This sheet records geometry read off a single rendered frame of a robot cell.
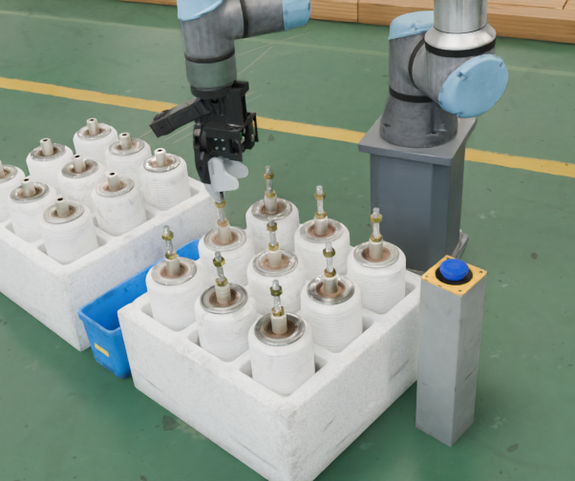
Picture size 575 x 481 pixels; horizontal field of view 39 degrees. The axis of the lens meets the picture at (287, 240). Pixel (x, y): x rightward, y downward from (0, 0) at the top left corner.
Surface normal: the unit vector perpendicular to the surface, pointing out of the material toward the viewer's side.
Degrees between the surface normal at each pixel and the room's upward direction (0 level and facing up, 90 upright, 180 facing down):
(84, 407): 0
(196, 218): 90
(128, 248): 90
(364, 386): 90
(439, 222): 90
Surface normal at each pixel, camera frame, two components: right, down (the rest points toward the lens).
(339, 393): 0.74, 0.33
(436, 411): -0.67, 0.45
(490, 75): 0.37, 0.61
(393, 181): -0.43, 0.53
